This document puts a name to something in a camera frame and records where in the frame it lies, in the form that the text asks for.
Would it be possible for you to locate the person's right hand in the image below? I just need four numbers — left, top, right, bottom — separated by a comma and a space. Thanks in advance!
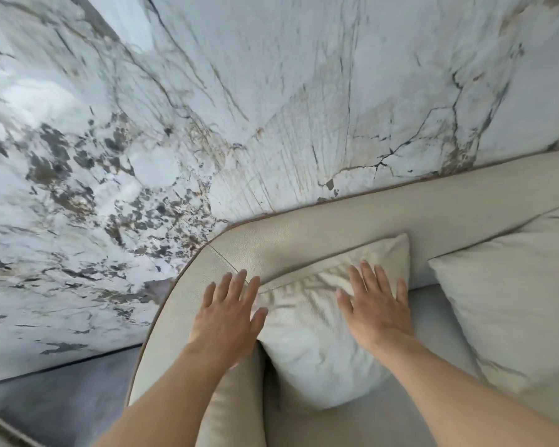
337, 260, 416, 355

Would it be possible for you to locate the person's left hand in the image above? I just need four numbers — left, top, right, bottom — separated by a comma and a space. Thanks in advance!
188, 269, 269, 367

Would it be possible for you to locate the small white patterned cushion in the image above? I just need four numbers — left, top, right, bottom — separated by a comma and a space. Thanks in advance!
252, 233, 411, 411

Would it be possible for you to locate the person's right forearm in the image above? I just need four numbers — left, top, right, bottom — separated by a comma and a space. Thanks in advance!
372, 327, 559, 447

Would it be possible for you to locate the person's left forearm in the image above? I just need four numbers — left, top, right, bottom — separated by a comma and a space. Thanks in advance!
92, 341, 244, 447

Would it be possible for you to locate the beige sofa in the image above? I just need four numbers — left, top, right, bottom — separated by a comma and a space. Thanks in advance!
126, 146, 559, 447

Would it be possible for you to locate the large white cushion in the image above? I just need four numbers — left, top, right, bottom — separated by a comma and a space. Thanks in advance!
428, 204, 559, 396

